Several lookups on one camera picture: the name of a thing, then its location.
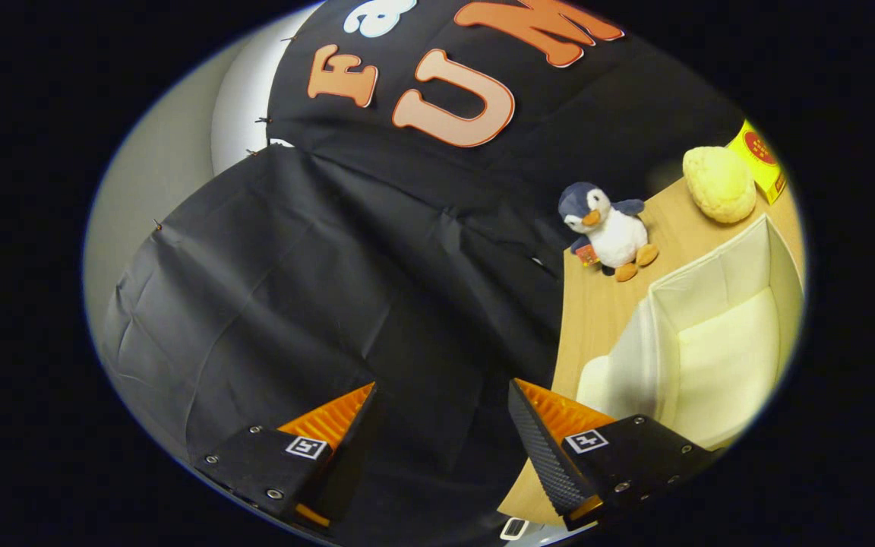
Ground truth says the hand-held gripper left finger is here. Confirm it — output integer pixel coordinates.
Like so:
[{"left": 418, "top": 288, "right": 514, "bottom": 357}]
[{"left": 193, "top": 381, "right": 379, "bottom": 533}]

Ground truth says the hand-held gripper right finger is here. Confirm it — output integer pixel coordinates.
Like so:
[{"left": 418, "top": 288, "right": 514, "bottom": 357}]
[{"left": 507, "top": 378, "right": 723, "bottom": 533}]

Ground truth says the beige fabric storage box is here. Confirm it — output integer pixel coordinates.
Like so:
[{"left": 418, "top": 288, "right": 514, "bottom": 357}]
[{"left": 574, "top": 213, "right": 807, "bottom": 453}]

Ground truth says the penguin plush toy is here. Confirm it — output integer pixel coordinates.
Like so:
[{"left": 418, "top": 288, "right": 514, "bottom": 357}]
[{"left": 558, "top": 181, "right": 660, "bottom": 283}]

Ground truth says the yellow round plush cushion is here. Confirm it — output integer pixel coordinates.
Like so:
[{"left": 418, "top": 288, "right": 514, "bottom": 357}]
[{"left": 682, "top": 146, "right": 757, "bottom": 224}]

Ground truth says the yellow book with red circle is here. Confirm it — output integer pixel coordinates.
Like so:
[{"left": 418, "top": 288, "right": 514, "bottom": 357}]
[{"left": 726, "top": 119, "right": 788, "bottom": 206}]

